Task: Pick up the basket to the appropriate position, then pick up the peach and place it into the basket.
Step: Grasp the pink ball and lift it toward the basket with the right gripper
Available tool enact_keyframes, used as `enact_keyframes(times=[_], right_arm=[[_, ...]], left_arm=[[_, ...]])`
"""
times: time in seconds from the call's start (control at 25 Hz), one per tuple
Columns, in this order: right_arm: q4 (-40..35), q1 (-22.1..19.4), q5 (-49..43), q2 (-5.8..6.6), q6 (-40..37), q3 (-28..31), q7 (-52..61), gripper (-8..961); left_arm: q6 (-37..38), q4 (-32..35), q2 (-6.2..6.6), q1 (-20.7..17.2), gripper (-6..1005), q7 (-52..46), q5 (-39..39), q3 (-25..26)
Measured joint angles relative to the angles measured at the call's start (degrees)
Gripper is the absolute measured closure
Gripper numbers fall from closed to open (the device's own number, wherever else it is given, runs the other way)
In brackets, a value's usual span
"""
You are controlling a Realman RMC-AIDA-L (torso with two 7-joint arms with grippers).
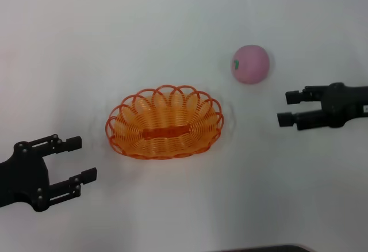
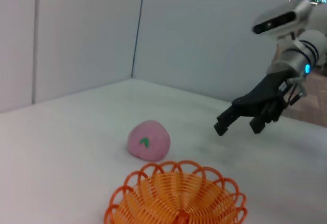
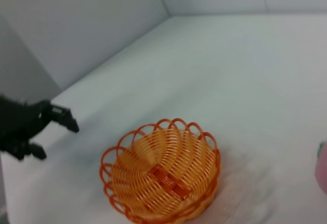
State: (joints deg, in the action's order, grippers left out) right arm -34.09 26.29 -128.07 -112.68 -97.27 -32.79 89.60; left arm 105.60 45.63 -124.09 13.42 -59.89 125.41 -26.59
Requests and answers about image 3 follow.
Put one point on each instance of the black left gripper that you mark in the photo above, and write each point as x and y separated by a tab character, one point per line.
15	124

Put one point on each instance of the orange woven plastic basket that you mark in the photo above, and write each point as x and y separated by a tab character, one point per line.
163	175

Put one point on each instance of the pink plush peach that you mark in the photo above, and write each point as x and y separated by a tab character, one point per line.
322	167

